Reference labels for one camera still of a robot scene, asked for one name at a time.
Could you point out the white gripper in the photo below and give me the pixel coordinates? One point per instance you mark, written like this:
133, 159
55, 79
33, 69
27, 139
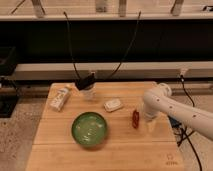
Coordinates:
150, 123

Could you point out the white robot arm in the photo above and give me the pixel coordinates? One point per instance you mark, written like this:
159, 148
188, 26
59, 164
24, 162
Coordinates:
158, 99

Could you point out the blue connector box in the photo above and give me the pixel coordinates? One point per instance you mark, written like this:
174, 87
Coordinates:
174, 123

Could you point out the green bowl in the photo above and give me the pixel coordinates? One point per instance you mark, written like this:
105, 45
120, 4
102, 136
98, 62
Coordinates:
89, 129

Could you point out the clear plastic cup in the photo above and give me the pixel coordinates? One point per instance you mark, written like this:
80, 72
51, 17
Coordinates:
88, 92

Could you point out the white carton box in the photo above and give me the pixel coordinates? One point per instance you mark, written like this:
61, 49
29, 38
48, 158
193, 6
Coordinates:
60, 98

